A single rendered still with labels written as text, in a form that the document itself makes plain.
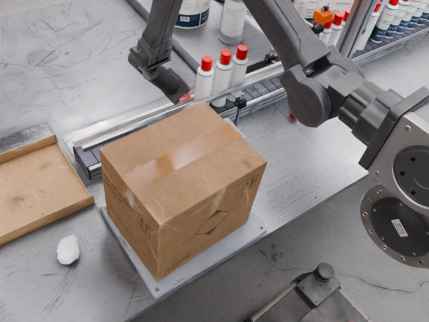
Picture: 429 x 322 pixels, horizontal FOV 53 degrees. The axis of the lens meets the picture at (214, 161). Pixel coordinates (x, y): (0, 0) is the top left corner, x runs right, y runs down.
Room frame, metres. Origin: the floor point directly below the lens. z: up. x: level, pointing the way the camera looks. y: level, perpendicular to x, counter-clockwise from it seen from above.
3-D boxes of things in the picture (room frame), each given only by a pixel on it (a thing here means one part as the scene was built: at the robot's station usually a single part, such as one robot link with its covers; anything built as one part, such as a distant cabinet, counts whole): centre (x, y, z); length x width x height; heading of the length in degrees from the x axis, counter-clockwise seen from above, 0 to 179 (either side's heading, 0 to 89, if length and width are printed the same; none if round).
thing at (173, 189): (0.63, 0.07, 0.99); 0.30 x 0.24 x 0.27; 137
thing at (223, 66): (1.08, 0.03, 0.98); 0.05 x 0.05 x 0.20
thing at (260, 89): (1.31, -0.22, 0.86); 1.65 x 0.08 x 0.04; 134
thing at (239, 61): (1.12, -0.02, 0.98); 0.05 x 0.05 x 0.20
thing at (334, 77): (0.54, -0.16, 1.43); 0.10 x 0.05 x 0.09; 48
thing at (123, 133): (1.09, -0.03, 0.96); 1.07 x 0.01 x 0.01; 134
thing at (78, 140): (1.14, 0.02, 0.91); 1.07 x 0.01 x 0.02; 134
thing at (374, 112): (0.49, -0.22, 1.45); 0.09 x 0.08 x 0.12; 138
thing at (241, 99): (1.04, -0.03, 0.91); 0.07 x 0.03 x 0.16; 44
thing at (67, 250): (0.48, 0.32, 0.85); 0.08 x 0.07 x 0.04; 164
